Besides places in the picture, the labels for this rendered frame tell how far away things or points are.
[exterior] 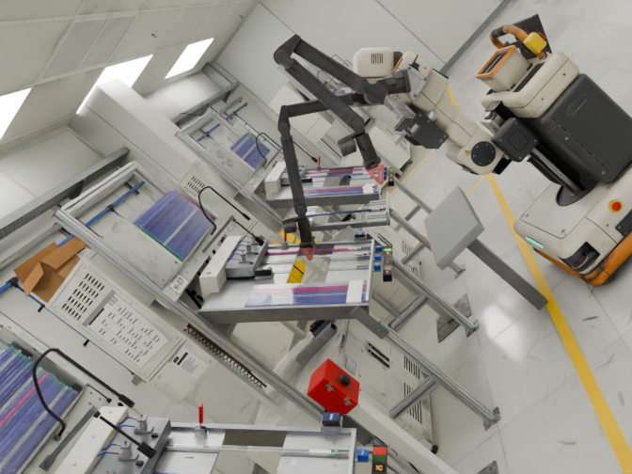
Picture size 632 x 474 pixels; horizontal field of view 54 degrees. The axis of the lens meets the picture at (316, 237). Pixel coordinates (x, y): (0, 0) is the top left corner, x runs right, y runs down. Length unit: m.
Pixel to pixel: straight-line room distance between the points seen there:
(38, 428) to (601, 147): 2.17
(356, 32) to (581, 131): 7.93
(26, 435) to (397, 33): 9.16
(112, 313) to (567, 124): 2.00
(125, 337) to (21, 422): 1.05
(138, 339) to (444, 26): 8.33
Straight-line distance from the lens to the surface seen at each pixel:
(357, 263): 2.89
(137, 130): 6.16
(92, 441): 1.88
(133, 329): 2.79
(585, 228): 2.67
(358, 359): 2.85
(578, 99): 2.64
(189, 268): 2.79
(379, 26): 10.31
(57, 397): 1.95
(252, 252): 3.00
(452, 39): 10.36
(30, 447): 1.83
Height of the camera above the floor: 1.42
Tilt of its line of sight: 9 degrees down
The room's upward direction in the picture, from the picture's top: 50 degrees counter-clockwise
